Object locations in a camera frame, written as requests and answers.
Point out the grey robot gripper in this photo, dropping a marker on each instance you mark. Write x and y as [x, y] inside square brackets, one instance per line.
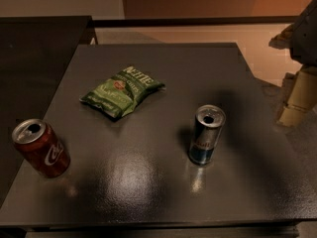
[305, 37]

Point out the silver blue redbull can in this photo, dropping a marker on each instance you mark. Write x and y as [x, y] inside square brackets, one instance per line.
[209, 121]

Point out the green jalapeno chip bag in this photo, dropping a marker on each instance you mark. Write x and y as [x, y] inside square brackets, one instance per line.
[119, 95]

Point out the red coca-cola can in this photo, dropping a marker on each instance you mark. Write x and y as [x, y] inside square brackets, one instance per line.
[36, 140]

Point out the dark side table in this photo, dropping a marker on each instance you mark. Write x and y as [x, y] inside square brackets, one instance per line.
[34, 55]

